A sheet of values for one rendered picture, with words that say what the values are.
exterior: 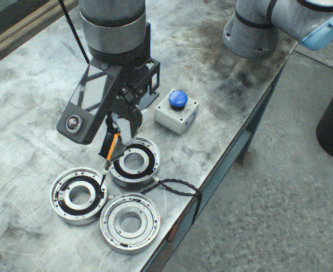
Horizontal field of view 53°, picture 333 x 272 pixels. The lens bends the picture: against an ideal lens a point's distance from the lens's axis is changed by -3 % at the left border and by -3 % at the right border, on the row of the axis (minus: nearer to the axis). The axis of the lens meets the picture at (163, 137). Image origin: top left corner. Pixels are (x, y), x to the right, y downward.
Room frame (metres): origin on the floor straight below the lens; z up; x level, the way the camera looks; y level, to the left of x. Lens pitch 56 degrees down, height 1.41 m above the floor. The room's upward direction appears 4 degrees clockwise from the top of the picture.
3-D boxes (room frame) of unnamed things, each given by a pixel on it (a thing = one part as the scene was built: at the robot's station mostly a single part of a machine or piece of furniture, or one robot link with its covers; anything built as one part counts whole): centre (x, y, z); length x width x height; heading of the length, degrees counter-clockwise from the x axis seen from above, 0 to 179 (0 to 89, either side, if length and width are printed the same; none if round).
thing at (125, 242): (0.21, 0.05, 0.82); 0.08 x 0.08 x 0.02
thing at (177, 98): (0.47, -0.03, 0.85); 0.04 x 0.04 x 0.05
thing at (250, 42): (0.76, -0.22, 0.85); 0.15 x 0.15 x 0.10
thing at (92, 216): (0.26, 0.15, 0.82); 0.10 x 0.10 x 0.04
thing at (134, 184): (0.34, 0.05, 0.82); 0.10 x 0.10 x 0.04
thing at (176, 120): (0.48, -0.03, 0.82); 0.08 x 0.07 x 0.05; 149
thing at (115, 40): (0.34, 0.07, 1.15); 0.08 x 0.08 x 0.05
